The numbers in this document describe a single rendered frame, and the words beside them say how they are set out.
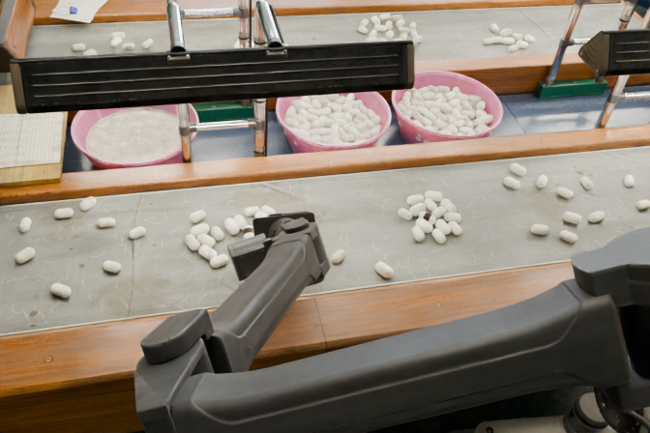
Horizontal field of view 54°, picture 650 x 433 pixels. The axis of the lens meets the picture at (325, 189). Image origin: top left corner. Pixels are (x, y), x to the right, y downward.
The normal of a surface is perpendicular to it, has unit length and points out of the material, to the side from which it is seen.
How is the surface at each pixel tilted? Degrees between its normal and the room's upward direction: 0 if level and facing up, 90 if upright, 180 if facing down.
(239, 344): 64
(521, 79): 90
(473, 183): 0
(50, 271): 0
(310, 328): 0
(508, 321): 38
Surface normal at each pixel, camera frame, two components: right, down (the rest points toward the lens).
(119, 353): 0.07, -0.72
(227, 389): -0.15, -0.96
